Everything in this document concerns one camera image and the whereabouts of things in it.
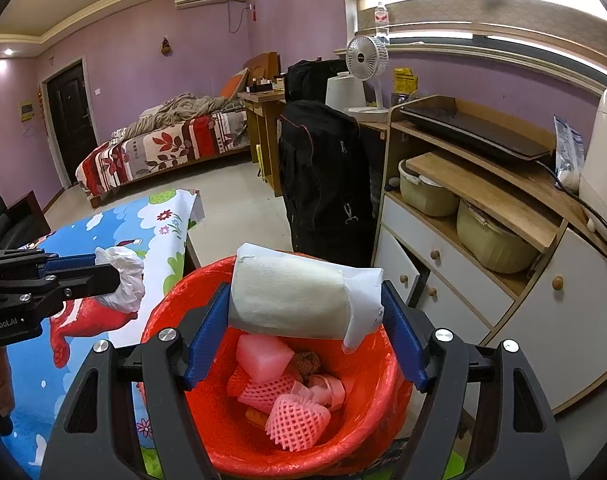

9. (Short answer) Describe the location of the yellow carton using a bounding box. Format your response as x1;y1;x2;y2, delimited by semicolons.
393;67;418;96

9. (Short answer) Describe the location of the dark brown door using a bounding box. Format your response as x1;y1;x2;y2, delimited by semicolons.
40;57;94;188

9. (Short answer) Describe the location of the wooden desk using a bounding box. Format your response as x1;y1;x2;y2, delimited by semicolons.
237;87;289;198

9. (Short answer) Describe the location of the wooden board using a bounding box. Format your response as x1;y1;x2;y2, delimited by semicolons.
405;150;561;253

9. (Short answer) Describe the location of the wooden headboard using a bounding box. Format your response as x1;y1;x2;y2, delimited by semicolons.
244;51;280;86

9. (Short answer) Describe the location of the black flat electric griddle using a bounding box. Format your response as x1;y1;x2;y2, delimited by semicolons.
400;105;553;162

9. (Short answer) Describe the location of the bed with red floral cover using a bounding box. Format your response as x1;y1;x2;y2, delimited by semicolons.
76;110;251;208

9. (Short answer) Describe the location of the white cylindrical container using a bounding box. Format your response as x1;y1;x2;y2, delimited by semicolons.
325;72;368;111

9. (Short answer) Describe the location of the black duffel bag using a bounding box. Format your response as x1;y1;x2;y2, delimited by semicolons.
284;59;351;106

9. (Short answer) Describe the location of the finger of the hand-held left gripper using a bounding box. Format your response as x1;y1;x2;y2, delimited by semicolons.
13;249;98;274
33;266;120;318

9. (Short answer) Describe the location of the dark wooden chair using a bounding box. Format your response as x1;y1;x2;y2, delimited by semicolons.
6;191;52;248

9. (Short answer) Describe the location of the clear plastic water bottle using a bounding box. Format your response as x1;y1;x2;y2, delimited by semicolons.
373;2;390;43

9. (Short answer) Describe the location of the large black bag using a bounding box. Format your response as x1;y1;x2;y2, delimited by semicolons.
278;100;379;268

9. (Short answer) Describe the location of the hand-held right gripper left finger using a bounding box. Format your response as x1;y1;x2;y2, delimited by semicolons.
40;287;232;480

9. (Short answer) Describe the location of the beige lidded pot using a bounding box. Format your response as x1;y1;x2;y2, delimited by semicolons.
456;199;539;275
397;157;461;218

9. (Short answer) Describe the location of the wooden cabinet with white drawers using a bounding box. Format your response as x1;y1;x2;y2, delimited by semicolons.
371;95;607;416

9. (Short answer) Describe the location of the red lined plastic bin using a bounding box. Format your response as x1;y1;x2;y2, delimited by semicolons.
140;255;414;478

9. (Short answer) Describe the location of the blue and white plastic packet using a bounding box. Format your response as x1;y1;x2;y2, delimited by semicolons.
553;115;585;192

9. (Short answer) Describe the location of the black power cable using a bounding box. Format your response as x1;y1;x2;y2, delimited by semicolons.
533;155;607;261

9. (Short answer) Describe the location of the row of small bottles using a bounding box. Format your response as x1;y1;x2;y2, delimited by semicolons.
250;76;286;93

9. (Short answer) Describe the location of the white desk fan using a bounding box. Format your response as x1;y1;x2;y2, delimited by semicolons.
346;35;390;123

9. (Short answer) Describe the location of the orange foam fruit net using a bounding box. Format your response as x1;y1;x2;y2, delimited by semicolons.
226;364;297;414

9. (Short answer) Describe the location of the white foam sheet roll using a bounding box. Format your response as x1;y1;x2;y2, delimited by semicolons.
227;242;385;356

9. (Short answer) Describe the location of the striped window blind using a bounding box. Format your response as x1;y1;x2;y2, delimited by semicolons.
343;0;607;86

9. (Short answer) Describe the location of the white tissue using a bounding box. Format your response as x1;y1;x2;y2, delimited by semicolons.
94;246;146;313

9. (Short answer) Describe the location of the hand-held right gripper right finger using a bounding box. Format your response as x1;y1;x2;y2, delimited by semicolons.
382;280;569;480

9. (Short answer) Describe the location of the orange pillow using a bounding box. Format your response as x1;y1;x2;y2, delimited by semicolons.
218;67;249;101

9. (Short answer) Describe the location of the beige crumpled blanket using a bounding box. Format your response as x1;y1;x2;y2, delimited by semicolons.
123;92;234;133

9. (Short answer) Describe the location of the blue cartoon printed tablecloth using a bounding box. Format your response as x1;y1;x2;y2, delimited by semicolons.
0;189;206;480

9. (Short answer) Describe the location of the white foam block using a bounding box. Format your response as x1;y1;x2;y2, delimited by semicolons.
234;334;293;382

